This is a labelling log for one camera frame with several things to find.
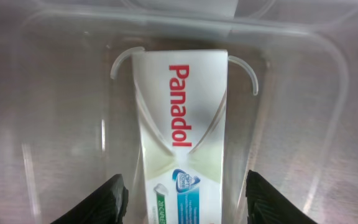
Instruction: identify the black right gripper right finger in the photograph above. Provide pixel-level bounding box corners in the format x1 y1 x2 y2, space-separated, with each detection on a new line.
246 170 316 224

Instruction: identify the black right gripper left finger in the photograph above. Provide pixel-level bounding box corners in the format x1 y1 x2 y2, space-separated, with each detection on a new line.
52 174 129 224

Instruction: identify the white Panadol box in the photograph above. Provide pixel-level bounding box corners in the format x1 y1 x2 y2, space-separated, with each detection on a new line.
132 50 228 223

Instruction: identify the clear plastic container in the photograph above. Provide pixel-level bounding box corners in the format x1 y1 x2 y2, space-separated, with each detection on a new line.
0 1 358 223

